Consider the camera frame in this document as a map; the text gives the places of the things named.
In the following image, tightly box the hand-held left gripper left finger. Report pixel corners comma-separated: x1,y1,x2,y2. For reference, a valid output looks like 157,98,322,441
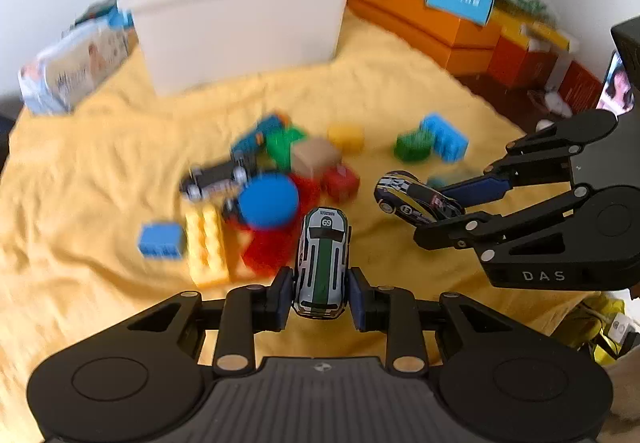
125,267,296,374

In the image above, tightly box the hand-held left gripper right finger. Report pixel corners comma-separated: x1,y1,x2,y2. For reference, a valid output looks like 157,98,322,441
348,267,506,374

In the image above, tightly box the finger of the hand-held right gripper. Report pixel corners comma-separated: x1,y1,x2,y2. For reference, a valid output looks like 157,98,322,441
414,185,594,265
442,127,576,210

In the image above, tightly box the white and green toy car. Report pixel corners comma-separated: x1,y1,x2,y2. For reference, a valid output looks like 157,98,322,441
291,206,352,320

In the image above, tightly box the dark blue toy car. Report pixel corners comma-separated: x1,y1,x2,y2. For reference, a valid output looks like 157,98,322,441
374,170,466,225

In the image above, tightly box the red toy cube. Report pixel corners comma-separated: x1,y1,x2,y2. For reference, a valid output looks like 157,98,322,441
321,164,361,202

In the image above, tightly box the small blue toy block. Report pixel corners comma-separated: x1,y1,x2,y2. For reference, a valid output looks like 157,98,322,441
138,222,187,260

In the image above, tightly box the white plastic storage bin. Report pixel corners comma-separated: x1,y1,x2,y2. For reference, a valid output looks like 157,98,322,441
117,0,357,98

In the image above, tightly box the large red toy block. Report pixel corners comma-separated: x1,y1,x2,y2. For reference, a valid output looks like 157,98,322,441
239,173,323,280

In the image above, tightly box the green toy block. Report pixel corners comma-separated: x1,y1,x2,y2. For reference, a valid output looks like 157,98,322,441
264,127,307,172
394,129,436,164

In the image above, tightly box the white charger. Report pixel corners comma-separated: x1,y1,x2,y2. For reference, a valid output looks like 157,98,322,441
606,312,634,340

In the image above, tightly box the long yellow toy brick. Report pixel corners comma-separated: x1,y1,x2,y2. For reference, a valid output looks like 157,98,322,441
184,202,232,288

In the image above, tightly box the blue toy disc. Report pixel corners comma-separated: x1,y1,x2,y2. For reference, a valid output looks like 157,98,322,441
238,174,301,230

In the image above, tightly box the small orange box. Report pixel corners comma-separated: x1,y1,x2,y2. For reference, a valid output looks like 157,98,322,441
486,28,558,90

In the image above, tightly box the black toy car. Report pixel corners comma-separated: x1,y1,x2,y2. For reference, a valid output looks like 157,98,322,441
179,161,249,202

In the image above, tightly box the yellow toy block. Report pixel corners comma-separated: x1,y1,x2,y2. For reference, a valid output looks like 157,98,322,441
327,122,366,154

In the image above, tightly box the dark red box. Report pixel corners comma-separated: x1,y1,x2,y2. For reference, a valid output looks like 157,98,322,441
559,59,604,112

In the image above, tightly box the brown toy cube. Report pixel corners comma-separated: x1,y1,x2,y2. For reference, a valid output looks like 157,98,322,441
291,138,343,180

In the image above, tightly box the phone with lit screen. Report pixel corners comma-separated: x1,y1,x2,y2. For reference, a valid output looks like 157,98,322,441
596,50,637,117

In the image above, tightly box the long orange box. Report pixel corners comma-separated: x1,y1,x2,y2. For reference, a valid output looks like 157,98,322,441
346,0,502,77

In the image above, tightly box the yellow cloth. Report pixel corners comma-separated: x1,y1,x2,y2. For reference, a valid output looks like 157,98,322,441
0,15,608,369

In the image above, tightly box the wet wipes pack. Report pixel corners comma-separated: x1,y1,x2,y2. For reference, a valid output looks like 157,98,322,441
18,17,132,116

